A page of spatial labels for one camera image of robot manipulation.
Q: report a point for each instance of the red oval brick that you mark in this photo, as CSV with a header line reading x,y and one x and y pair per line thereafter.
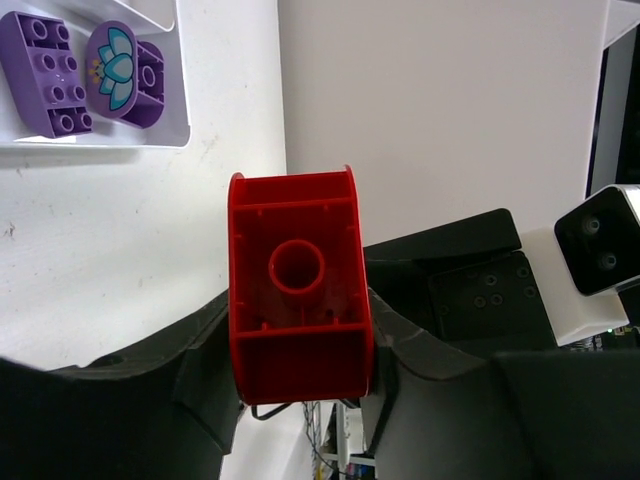
x,y
299,314

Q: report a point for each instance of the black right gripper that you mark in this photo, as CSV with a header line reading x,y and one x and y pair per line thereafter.
x,y
478,307

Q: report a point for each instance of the purple brick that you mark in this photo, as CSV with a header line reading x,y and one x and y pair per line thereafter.
x,y
43,75
125,76

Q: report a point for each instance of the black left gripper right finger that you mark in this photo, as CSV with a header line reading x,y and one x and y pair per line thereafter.
x,y
435,412

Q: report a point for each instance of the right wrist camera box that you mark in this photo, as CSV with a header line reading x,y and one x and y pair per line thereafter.
x,y
587,265

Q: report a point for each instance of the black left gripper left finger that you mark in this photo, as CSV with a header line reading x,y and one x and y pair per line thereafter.
x,y
165,407

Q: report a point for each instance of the white divided plastic tray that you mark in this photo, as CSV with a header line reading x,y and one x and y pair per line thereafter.
x,y
157,22

